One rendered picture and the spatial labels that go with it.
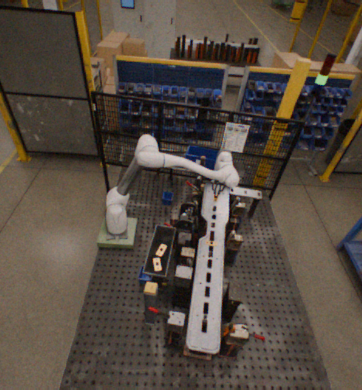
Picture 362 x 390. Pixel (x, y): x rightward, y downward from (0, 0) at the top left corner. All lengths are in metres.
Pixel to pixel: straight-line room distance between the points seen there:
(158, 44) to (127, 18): 0.98
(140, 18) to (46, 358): 7.47
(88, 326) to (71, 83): 2.75
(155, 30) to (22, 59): 4.98
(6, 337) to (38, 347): 0.30
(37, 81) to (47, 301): 2.53
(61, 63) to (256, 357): 3.43
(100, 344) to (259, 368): 1.01
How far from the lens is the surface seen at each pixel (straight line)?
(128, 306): 2.03
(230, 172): 1.85
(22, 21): 3.68
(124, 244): 2.23
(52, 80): 3.77
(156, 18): 8.17
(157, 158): 1.81
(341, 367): 3.09
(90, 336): 2.00
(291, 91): 2.44
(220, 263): 1.88
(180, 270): 1.68
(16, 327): 2.98
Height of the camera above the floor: 2.57
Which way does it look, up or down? 43 degrees down
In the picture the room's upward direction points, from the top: 6 degrees clockwise
